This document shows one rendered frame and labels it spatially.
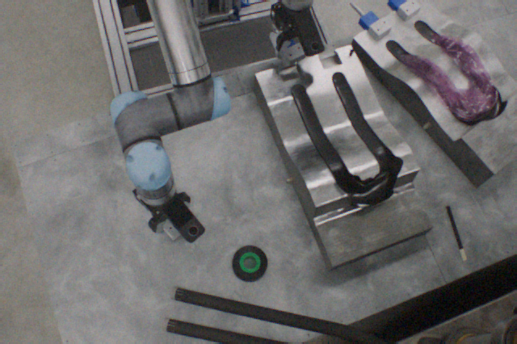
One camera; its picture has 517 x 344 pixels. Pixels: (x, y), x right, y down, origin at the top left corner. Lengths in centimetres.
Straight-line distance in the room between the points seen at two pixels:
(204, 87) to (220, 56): 118
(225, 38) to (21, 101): 88
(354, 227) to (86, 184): 65
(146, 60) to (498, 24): 125
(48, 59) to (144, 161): 163
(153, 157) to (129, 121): 9
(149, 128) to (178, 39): 17
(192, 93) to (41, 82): 154
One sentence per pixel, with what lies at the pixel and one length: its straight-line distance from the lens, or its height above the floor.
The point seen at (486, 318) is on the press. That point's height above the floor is 79.
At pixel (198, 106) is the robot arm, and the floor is 117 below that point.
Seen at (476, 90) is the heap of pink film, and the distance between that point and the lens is 154.
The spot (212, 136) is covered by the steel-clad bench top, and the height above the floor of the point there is 80.
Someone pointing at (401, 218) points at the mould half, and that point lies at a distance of 139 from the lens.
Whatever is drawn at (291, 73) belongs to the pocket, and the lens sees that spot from 148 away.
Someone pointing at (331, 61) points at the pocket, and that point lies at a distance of 151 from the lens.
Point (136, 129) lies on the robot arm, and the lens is 107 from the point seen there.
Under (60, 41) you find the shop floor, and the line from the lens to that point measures 264.
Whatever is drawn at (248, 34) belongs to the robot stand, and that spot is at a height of 21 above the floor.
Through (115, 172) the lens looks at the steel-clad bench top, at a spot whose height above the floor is 80.
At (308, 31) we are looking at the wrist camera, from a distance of 138.
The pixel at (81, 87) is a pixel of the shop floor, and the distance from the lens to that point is 250.
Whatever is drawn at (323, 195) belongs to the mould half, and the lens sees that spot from 128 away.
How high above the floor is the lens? 215
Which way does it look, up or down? 70 degrees down
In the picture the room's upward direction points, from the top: 9 degrees clockwise
